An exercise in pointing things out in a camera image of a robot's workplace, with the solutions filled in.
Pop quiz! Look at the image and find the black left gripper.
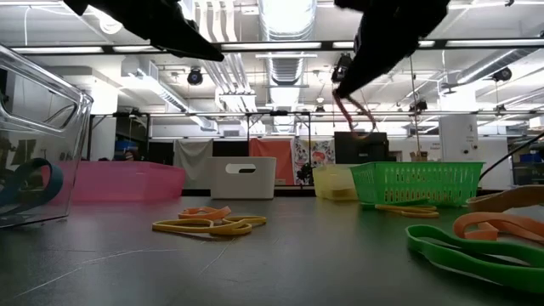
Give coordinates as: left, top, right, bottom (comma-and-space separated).
63, 0, 225, 62

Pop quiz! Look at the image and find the red orange rubber band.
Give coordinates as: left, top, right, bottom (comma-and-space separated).
331, 88, 378, 140

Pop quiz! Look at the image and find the tan rubber band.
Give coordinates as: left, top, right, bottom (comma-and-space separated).
466, 184, 544, 213

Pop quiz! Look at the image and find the black monitor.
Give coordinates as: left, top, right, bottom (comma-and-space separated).
333, 131, 390, 165

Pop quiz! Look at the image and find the pink plastic basket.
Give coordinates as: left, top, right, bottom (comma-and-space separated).
42, 160, 187, 203

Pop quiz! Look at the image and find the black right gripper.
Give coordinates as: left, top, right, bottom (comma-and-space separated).
335, 0, 451, 99

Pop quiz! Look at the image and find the patterned hanging cloth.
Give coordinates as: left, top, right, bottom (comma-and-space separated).
291, 138, 335, 187

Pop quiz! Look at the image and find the orange hanging cloth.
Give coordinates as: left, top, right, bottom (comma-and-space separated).
249, 138, 294, 186

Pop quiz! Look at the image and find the white plastic basket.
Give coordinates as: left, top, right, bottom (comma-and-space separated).
208, 156, 277, 200

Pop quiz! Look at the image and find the silver ceiling duct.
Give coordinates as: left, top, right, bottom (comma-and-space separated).
258, 0, 319, 86

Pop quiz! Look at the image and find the thin green rubber band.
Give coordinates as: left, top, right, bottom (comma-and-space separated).
360, 198, 430, 210

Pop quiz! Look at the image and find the black ceiling camera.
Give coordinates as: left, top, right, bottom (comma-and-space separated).
186, 67, 204, 86
492, 66, 513, 82
331, 53, 353, 84

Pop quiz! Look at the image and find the green lattice basket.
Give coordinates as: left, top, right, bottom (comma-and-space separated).
348, 161, 485, 208

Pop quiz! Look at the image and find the clear plastic bin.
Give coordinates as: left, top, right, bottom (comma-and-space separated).
0, 42, 94, 230

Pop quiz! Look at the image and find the grey hanging cloth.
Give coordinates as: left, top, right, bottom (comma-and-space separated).
173, 139, 213, 190

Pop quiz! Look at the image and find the yellow plastic basket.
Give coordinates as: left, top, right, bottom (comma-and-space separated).
312, 164, 360, 201

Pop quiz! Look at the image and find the wide blue rubber band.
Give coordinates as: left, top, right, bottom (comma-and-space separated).
0, 157, 65, 209

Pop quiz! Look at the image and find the yellow rubber band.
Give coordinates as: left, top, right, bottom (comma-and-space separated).
373, 203, 441, 219
151, 215, 268, 237

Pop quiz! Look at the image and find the black diagonal frame strut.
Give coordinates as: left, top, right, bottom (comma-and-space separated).
478, 131, 544, 189

